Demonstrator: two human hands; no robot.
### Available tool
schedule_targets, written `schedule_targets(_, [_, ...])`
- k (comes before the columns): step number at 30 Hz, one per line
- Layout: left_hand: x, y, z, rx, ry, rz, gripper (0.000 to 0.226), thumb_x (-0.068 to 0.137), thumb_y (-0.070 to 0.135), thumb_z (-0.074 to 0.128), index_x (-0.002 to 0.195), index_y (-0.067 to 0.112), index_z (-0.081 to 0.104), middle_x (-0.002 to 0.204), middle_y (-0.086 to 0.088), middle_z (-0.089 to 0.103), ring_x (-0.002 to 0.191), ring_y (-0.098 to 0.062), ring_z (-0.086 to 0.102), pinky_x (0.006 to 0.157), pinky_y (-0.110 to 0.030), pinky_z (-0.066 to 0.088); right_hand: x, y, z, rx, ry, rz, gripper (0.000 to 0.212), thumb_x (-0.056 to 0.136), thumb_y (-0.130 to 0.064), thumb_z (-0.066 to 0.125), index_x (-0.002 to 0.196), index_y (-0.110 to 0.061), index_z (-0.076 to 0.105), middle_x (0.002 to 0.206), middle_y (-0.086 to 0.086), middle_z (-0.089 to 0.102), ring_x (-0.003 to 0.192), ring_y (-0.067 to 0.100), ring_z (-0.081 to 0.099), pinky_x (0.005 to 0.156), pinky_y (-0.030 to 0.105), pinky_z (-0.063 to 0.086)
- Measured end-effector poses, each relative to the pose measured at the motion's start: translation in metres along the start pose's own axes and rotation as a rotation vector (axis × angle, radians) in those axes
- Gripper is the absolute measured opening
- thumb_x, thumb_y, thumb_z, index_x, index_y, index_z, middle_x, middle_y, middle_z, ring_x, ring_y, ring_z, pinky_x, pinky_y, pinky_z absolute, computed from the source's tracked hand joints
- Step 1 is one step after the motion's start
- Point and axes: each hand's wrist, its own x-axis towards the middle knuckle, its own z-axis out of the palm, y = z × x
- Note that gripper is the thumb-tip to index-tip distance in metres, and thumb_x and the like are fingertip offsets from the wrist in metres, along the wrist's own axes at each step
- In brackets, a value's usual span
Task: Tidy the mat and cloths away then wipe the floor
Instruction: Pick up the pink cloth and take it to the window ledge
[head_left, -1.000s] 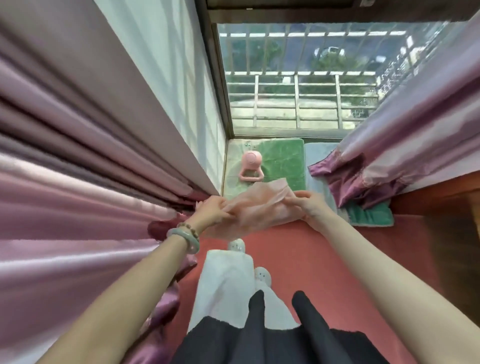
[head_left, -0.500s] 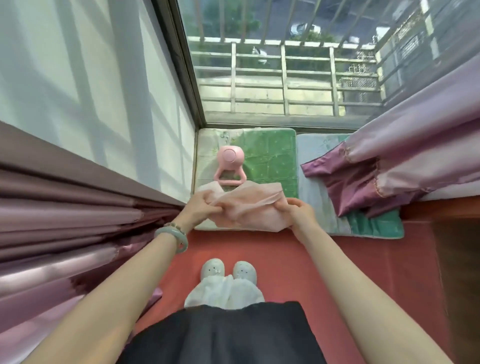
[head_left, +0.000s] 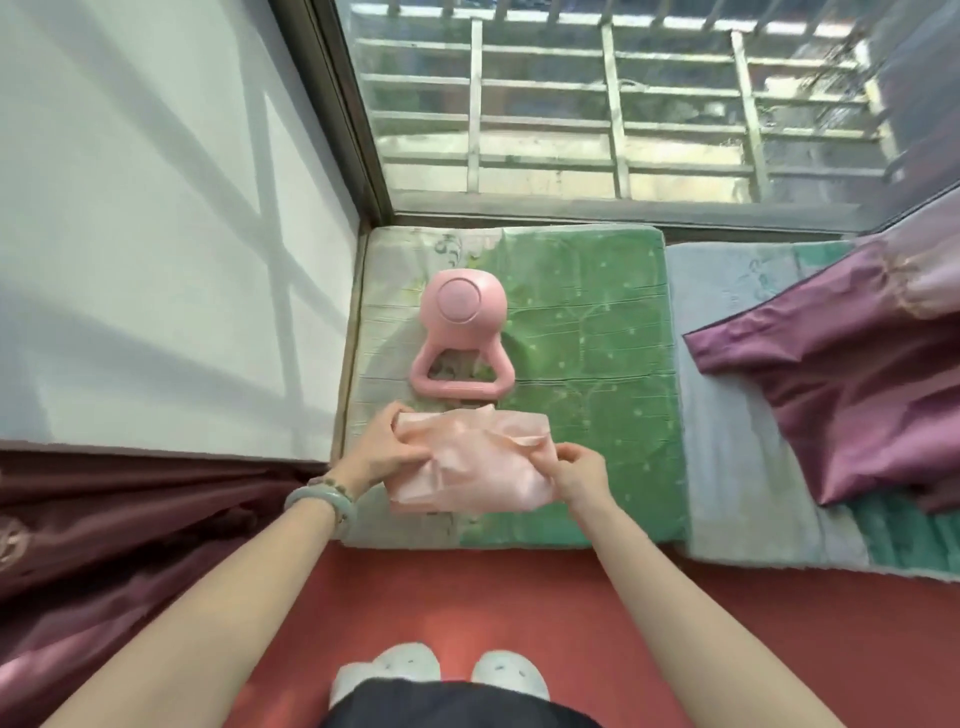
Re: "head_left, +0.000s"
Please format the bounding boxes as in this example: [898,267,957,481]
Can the person's right hand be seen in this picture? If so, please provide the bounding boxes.
[517,438,611,528]

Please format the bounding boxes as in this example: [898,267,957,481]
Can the purple curtain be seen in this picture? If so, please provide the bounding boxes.
[684,196,960,515]

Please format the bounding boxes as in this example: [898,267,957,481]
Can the maroon curtain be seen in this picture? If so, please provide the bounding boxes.
[0,447,331,728]

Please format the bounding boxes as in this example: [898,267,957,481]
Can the dark window frame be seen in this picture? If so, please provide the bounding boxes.
[268,0,960,243]

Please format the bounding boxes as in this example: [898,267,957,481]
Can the person's right forearm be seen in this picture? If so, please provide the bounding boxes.
[577,501,849,728]

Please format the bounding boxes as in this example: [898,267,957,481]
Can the grey green patterned cushion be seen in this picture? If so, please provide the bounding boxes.
[663,240,960,580]

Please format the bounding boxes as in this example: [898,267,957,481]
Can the metal window grille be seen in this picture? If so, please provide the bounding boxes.
[346,0,901,204]

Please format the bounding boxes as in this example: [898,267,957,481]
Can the person's left hand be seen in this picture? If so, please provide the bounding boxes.
[333,401,432,501]

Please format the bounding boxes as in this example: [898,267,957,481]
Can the black shorts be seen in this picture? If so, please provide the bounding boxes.
[321,678,601,728]

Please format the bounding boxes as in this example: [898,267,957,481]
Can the white shoe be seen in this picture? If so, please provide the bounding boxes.
[330,642,442,710]
[471,650,552,706]

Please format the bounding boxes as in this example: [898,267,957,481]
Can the person's left forearm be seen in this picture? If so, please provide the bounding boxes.
[37,480,354,728]

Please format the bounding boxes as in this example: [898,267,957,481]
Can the pink cloth bag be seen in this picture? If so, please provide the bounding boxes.
[384,402,560,516]

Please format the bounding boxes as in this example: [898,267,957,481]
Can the pink kettlebell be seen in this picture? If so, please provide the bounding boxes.
[408,270,517,399]

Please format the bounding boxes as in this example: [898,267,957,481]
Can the pale green jade bangle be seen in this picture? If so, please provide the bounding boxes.
[283,485,356,540]

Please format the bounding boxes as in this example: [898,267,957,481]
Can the beaded bracelet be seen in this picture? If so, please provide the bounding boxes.
[306,475,358,508]

